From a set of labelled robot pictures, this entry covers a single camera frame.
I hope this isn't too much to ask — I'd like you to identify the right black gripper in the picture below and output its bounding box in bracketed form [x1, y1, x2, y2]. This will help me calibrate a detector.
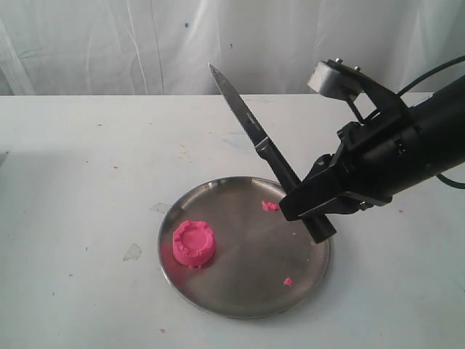
[279, 108, 432, 221]

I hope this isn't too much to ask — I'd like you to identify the black serrated knife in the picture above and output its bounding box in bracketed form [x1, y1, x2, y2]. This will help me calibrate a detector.
[208, 63, 336, 244]

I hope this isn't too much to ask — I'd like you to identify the round steel plate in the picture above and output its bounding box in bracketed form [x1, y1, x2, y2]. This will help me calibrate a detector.
[158, 177, 332, 318]

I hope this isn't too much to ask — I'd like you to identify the pink putty lump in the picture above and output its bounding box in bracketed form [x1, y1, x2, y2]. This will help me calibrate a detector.
[172, 220, 217, 268]

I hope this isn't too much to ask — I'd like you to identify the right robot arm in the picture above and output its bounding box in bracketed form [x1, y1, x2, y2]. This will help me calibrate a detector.
[280, 60, 464, 221]

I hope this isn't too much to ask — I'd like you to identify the pink crumb upper right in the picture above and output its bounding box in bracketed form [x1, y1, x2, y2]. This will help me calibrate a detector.
[262, 201, 280, 212]

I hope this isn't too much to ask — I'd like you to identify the pink crumb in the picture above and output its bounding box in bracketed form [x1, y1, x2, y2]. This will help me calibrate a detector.
[262, 201, 280, 212]
[283, 277, 293, 286]

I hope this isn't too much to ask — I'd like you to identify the pink crumb lower right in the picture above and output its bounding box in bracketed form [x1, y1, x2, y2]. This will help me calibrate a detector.
[283, 277, 293, 286]

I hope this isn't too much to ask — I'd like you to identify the white backdrop curtain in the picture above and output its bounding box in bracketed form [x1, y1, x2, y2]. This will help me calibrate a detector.
[1, 1, 464, 95]

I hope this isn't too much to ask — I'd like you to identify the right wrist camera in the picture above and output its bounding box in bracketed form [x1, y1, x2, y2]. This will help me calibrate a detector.
[307, 60, 403, 111]

